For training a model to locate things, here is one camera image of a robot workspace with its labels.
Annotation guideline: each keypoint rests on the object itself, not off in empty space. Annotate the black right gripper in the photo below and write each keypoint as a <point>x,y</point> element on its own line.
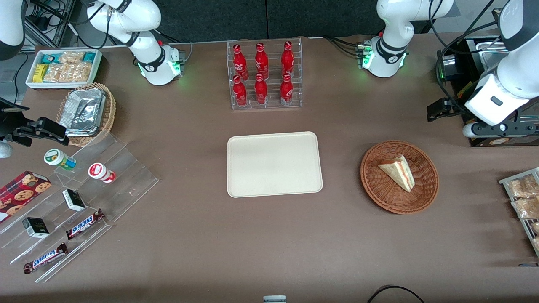
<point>9,122</point>

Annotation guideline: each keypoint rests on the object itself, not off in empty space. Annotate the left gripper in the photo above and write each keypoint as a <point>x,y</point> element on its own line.
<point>456,108</point>

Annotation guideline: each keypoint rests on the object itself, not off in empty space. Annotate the triangular sandwich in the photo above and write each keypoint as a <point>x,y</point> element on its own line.
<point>400,172</point>

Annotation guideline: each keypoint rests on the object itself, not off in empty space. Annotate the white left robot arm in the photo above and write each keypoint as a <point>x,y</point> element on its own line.
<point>389,52</point>

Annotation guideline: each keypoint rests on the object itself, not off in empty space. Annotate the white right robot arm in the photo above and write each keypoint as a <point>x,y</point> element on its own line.
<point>145,46</point>

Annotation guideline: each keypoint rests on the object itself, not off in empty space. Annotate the light tan wicker basket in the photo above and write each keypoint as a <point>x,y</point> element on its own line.
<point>110,109</point>

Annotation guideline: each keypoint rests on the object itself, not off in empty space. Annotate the brown round wicker basket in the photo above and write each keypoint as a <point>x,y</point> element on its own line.
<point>379,189</point>

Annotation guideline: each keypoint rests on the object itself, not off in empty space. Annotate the cream plastic tray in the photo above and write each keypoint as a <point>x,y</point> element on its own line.
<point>273,164</point>

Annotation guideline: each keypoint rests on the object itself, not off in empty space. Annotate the green lidded yogurt cup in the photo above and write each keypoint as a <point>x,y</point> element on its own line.
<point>57,158</point>

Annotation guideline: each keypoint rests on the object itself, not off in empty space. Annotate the white plastic snack bin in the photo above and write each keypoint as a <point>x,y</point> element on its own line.
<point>30,84</point>

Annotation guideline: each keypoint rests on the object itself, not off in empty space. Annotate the yellow snack packet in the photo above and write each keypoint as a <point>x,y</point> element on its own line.
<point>40,73</point>

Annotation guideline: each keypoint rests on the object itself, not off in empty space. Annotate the red plaid cookie box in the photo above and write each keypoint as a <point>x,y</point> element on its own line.
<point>21,193</point>

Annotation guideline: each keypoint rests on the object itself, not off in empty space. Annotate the clear nut snack bag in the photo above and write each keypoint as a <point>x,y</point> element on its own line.
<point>71,58</point>
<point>67,73</point>

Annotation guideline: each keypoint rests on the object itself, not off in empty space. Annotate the red lidded yogurt cup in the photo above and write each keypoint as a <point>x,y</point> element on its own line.
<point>99,171</point>

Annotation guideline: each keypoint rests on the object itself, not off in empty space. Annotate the teal snack packet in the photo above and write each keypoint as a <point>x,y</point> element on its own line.
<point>89,57</point>
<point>51,58</point>

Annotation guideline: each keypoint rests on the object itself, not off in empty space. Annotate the small black carton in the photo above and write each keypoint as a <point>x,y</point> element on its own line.
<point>36,227</point>
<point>73,200</point>

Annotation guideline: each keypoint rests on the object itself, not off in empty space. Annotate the clear acrylic stepped stand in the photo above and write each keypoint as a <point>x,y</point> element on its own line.
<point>122,176</point>

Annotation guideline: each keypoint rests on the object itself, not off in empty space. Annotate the Snickers chocolate bar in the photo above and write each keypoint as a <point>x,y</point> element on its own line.
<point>45,258</point>
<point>84,225</point>

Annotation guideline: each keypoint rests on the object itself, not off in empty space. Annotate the clear bagged pastry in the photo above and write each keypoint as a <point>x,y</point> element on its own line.
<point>526,208</point>
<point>535,229</point>
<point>522,187</point>

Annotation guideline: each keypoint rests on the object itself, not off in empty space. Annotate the red cola bottle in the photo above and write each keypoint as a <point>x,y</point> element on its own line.
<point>240,61</point>
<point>287,58</point>
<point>286,91</point>
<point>261,91</point>
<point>240,93</point>
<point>261,59</point>

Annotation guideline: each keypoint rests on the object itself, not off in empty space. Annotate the clear acrylic bottle rack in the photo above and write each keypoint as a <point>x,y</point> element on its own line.
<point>271,105</point>

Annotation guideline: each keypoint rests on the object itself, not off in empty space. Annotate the small grey device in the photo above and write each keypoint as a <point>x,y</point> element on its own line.
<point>274,299</point>

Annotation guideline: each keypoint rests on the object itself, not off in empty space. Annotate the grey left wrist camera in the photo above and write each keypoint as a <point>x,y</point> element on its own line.
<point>468,131</point>

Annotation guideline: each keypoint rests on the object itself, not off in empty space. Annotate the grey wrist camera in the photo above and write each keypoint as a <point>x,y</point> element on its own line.
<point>468,131</point>
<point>4,150</point>

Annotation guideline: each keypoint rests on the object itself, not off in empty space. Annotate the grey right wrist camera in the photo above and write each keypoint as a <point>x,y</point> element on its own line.
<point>4,150</point>

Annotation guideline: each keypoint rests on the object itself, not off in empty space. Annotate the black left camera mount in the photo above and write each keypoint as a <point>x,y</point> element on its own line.
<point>509,128</point>

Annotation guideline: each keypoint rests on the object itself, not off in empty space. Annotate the aluminium frame rack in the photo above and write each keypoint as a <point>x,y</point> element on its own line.
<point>50,21</point>

